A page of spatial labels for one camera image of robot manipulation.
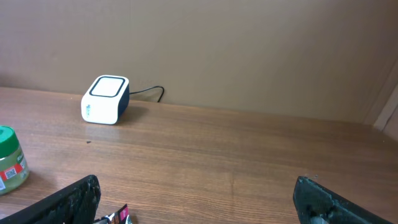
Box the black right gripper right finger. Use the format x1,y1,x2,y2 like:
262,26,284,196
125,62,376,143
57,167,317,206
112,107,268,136
293,176,390,224

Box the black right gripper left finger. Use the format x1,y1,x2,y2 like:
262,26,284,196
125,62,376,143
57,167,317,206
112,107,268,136
1,175,101,224

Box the black hex wrench set pack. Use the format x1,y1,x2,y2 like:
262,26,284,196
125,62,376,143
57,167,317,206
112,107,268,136
93,204,133,224

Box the white barcode scanner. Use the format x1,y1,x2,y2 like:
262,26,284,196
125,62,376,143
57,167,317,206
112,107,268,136
81,75,129,125

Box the green lid jar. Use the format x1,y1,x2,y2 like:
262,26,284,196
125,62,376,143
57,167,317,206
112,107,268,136
0,126,29,195

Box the black scanner cable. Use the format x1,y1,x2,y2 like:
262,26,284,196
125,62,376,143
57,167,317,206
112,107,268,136
129,85,165,103

